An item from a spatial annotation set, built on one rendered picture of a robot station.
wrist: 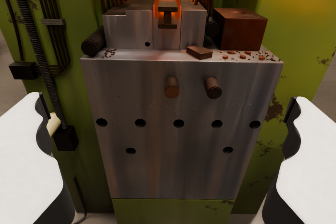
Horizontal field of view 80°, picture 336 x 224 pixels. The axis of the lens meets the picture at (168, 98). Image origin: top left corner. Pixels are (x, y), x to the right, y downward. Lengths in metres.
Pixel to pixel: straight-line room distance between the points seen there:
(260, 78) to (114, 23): 0.30
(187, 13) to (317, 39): 0.41
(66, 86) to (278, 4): 0.64
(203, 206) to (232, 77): 0.45
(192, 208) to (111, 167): 0.30
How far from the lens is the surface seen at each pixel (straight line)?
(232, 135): 0.50
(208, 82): 0.39
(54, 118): 0.76
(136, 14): 0.42
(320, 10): 0.68
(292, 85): 0.74
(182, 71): 0.39
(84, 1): 0.59
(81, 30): 0.61
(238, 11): 0.52
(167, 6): 0.32
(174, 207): 0.72
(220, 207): 0.74
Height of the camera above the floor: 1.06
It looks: 33 degrees down
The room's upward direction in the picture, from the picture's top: 1 degrees clockwise
